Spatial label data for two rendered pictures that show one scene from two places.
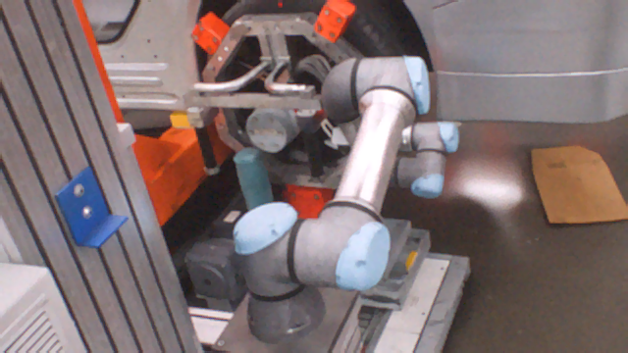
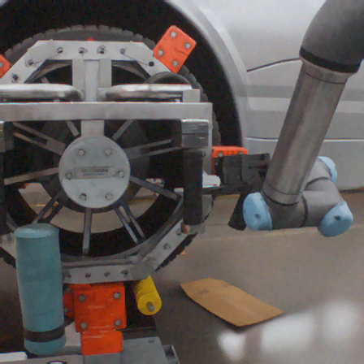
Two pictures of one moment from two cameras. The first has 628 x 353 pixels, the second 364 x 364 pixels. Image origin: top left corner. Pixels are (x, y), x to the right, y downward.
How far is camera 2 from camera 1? 1.46 m
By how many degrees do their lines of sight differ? 46
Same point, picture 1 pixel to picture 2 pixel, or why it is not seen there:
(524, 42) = not seen: hidden behind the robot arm
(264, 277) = not seen: outside the picture
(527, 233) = (227, 339)
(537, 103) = not seen: hidden behind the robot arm
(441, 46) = (251, 110)
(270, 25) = (92, 47)
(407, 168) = (315, 197)
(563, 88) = (346, 153)
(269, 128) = (102, 167)
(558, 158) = (201, 287)
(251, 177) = (46, 262)
